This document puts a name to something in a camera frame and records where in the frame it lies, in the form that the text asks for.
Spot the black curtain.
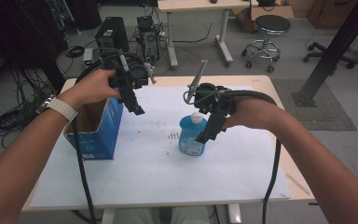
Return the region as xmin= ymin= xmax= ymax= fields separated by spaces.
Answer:
xmin=0 ymin=0 xmax=69 ymax=91

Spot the black office chair base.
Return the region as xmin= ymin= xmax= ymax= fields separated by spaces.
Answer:
xmin=302 ymin=41 xmax=358 ymax=70

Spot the small white device green light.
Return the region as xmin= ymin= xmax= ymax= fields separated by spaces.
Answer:
xmin=83 ymin=48 xmax=94 ymax=67

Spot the person's left hand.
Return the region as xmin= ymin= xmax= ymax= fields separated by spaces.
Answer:
xmin=57 ymin=68 xmax=122 ymax=111

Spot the blue bottle with white cap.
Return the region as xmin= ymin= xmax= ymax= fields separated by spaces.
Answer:
xmin=178 ymin=111 xmax=209 ymax=157

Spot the black metal post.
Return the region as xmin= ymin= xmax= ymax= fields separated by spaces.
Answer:
xmin=292 ymin=0 xmax=358 ymax=108

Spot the grey floor mat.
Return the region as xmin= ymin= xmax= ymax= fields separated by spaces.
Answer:
xmin=271 ymin=77 xmax=358 ymax=132

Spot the blue cardboard box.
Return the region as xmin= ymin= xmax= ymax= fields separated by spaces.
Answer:
xmin=62 ymin=96 xmax=125 ymax=161

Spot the person's right hand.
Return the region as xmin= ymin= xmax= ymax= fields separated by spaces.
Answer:
xmin=223 ymin=96 xmax=281 ymax=130

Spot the black round stool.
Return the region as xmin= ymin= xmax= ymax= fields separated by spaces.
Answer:
xmin=241 ymin=14 xmax=292 ymax=74

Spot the coiled black cable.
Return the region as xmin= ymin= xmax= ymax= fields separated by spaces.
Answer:
xmin=64 ymin=45 xmax=86 ymax=59

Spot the open brown cardboard box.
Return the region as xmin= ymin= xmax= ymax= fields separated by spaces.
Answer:
xmin=231 ymin=4 xmax=296 ymax=34

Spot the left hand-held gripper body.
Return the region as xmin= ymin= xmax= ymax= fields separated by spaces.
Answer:
xmin=106 ymin=52 xmax=158 ymax=92

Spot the closed brown cardboard box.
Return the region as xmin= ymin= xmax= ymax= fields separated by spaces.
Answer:
xmin=307 ymin=0 xmax=358 ymax=31

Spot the black computer tower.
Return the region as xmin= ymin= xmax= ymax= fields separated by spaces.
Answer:
xmin=94 ymin=16 xmax=131 ymax=54

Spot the light wooden desk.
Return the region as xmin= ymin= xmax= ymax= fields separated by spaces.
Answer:
xmin=157 ymin=0 xmax=259 ymax=69

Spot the white table mat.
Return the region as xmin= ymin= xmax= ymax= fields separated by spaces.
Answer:
xmin=29 ymin=85 xmax=292 ymax=209

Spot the open computer case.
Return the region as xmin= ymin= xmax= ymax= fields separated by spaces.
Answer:
xmin=136 ymin=15 xmax=161 ymax=64

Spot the tangle of black floor cables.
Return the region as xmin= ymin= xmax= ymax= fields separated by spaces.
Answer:
xmin=0 ymin=68 xmax=54 ymax=150

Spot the white band wristwatch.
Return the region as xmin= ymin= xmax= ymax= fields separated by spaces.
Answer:
xmin=35 ymin=94 xmax=78 ymax=123

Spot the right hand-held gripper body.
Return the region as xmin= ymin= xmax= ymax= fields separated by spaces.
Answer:
xmin=183 ymin=59 xmax=237 ymax=116

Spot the white table leg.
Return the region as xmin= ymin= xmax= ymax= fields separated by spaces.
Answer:
xmin=101 ymin=208 xmax=117 ymax=224
xmin=227 ymin=203 xmax=242 ymax=224

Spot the pale tape strip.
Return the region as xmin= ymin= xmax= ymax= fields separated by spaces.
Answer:
xmin=285 ymin=173 xmax=310 ymax=195

